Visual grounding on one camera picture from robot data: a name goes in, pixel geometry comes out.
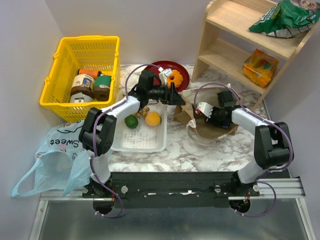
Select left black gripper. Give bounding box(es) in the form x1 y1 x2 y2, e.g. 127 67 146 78
146 82 186 106

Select orange ring doughnut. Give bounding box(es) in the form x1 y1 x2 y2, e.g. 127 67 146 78
166 69 184 89

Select brown paper bag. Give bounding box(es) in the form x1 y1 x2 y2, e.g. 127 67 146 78
173 86 239 146

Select orange citrus fruit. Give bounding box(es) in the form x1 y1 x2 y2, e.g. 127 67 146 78
144 111 162 127

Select yellow berries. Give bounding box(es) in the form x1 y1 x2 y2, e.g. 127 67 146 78
133 106 150 118

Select green lime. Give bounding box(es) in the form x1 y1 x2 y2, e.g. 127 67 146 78
124 114 139 129

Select orange packaged food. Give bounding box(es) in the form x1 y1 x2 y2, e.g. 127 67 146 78
243 49 280 88

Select green snack packet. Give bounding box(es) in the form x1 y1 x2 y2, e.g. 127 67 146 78
248 0 320 39

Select light blue plastic grocery bag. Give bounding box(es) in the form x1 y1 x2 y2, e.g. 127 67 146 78
11 120 92 197

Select blue silver drink can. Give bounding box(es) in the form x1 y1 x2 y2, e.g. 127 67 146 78
222 121 231 129

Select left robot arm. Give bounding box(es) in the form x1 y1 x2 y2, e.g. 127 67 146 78
78 69 186 166

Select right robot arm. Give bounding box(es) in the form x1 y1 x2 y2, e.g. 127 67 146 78
197 90 294 196

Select red round tray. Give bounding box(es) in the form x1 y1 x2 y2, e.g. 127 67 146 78
145 60 190 93

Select white plastic perforated basket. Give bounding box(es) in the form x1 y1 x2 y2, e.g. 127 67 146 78
111 100 167 153

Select green lidded brown jar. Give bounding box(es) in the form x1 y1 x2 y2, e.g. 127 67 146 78
92 75 112 102

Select wooden shelf unit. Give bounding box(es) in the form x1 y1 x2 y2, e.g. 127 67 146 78
191 0 319 109

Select orange capped bottle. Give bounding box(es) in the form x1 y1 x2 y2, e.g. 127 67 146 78
77 68 103 79

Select white labelled brown jar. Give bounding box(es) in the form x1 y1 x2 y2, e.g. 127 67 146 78
70 74 95 98

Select grey white packaged item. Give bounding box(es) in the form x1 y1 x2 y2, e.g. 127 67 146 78
70 92 93 103

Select yellow plastic shopping basket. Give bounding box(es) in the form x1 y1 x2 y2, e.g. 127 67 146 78
39 35 121 122

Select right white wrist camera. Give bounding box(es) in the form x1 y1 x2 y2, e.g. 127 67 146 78
196 102 214 118

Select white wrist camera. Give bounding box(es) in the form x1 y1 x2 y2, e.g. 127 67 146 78
196 102 214 118
158 66 173 85

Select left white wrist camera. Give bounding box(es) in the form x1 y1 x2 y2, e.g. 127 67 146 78
158 66 173 85

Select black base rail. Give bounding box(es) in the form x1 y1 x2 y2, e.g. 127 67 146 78
82 172 260 209

